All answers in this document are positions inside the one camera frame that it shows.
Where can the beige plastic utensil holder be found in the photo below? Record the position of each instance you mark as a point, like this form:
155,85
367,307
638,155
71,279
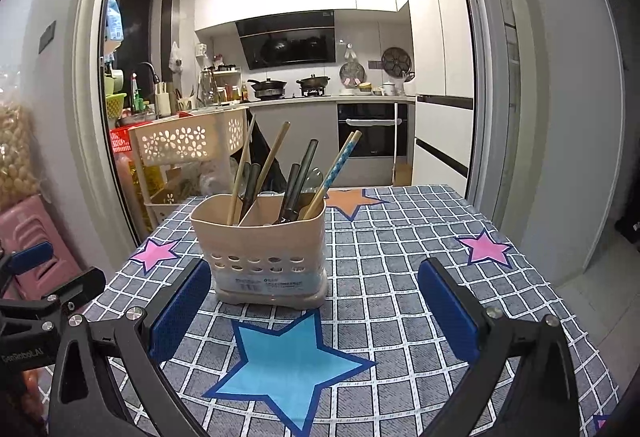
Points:
259,260

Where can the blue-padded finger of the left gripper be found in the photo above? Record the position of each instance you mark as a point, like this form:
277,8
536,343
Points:
28,259
79,291

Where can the white refrigerator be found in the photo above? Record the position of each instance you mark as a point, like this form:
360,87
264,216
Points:
444,84

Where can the wooden chopstick in holder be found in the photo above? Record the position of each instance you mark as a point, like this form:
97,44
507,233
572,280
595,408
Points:
271,157

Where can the built-in black oven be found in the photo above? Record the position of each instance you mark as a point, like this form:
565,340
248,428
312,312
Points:
384,128

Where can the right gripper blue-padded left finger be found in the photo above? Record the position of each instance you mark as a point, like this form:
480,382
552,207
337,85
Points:
173,308

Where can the dark translucent fork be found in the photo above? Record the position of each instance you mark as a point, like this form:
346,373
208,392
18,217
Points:
290,213

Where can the bag of dried beans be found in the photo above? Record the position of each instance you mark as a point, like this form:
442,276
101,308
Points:
18,179

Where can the plain wooden chopstick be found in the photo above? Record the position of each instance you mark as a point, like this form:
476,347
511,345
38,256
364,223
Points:
238,177

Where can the black range hood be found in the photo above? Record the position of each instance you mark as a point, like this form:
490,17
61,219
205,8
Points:
287,40

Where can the black wok on stove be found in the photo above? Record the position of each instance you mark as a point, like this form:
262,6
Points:
267,89

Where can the grey checked star tablecloth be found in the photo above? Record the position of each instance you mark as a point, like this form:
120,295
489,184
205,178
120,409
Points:
373,309

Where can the pink plastic stool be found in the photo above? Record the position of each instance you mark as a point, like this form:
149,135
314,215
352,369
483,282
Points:
25,225

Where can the green plastic basket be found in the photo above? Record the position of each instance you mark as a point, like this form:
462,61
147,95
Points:
114,104

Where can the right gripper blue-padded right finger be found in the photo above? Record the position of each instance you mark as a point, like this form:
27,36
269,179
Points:
454,308

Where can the translucent spoon with black handle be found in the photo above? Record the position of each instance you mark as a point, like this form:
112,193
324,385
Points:
250,189

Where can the beige perforated storage cart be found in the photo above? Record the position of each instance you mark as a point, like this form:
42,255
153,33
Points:
185,156

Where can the wooden chopstick with patterned end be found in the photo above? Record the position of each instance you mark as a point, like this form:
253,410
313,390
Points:
330,177

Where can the black pot on stove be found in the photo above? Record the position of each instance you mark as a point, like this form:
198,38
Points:
313,85

